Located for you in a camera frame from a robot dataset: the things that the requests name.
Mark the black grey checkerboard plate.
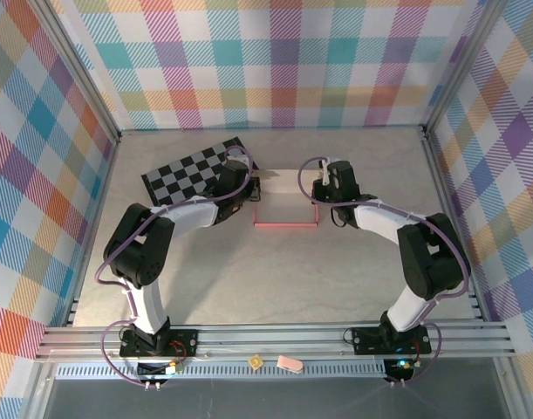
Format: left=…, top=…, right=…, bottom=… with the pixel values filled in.
left=141, top=135, right=262, bottom=206

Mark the pink white eraser block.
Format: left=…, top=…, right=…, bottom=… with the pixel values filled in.
left=277, top=354, right=304, bottom=375

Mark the black electronics board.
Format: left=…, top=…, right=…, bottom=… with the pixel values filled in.
left=137, top=360, right=183, bottom=380
left=384, top=357, right=416, bottom=381

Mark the thin black camera cable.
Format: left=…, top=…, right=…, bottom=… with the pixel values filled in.
left=330, top=205, right=351, bottom=229

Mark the aluminium side rail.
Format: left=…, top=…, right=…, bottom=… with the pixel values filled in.
left=64, top=133, right=121, bottom=327
left=421, top=125, right=508, bottom=326

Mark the long aluminium base rail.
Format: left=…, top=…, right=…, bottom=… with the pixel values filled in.
left=33, top=321, right=519, bottom=364

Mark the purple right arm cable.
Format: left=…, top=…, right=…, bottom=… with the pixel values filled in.
left=297, top=155, right=472, bottom=388

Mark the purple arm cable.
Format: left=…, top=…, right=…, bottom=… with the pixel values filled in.
left=93, top=146, right=255, bottom=388
left=297, top=155, right=472, bottom=388

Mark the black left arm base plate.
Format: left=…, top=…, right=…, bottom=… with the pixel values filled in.
left=119, top=327, right=200, bottom=358

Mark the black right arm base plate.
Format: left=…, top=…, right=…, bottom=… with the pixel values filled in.
left=351, top=326, right=434, bottom=355

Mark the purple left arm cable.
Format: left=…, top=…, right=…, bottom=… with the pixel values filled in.
left=93, top=146, right=255, bottom=388

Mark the grey slotted cable duct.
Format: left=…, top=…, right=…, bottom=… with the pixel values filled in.
left=55, top=359, right=388, bottom=381

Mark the short aluminium frame post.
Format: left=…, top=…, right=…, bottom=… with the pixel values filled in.
left=24, top=361, right=60, bottom=419
left=495, top=355, right=531, bottom=419

